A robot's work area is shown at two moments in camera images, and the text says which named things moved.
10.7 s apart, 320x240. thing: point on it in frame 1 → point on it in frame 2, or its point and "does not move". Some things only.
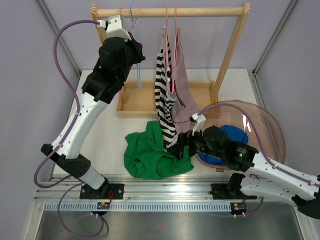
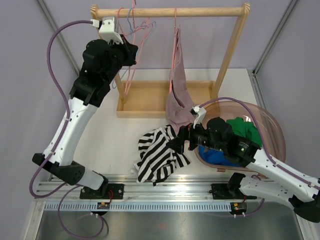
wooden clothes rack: x=137 y=99 does not move
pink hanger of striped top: x=167 y=53 → x=126 y=92
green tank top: x=145 y=157 → x=246 y=129
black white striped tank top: x=165 y=99 → x=157 y=161
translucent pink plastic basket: x=246 y=123 does not move
